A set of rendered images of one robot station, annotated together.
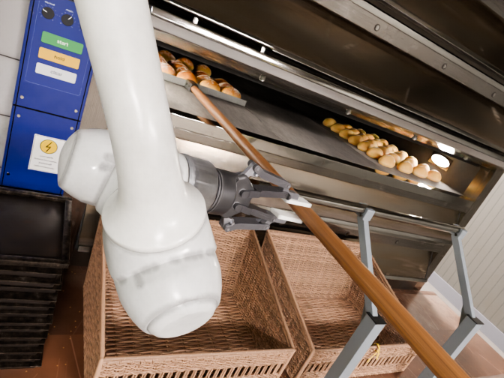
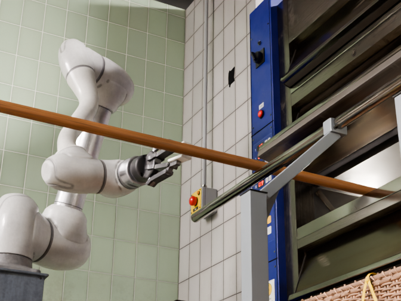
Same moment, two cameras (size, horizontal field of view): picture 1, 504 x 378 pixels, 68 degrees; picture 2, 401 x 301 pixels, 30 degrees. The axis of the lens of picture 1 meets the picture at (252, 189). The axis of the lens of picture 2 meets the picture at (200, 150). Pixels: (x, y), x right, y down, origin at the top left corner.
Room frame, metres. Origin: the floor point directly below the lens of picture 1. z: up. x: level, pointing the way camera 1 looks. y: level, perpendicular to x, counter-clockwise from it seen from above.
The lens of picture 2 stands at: (0.90, -1.89, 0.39)
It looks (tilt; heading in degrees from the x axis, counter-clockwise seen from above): 25 degrees up; 95
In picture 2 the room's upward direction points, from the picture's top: 1 degrees clockwise
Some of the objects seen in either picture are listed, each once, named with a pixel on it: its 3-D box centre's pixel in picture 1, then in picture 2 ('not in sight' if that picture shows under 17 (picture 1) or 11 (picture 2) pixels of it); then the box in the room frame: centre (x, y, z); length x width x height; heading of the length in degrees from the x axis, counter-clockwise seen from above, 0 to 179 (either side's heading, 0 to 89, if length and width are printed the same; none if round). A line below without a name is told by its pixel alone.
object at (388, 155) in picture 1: (380, 148); not in sight; (2.16, -0.57, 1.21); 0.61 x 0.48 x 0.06; 32
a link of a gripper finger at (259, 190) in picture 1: (262, 190); (163, 154); (0.62, -0.02, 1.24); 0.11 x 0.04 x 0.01; 132
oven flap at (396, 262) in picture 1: (301, 248); not in sight; (1.48, -0.31, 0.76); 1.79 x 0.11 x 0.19; 122
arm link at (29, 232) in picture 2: not in sight; (14, 227); (0.09, 0.36, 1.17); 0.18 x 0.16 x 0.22; 59
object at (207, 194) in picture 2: not in sight; (203, 202); (0.65, 0.94, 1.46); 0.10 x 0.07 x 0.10; 122
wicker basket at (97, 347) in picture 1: (189, 293); not in sight; (0.95, 0.04, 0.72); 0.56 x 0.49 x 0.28; 122
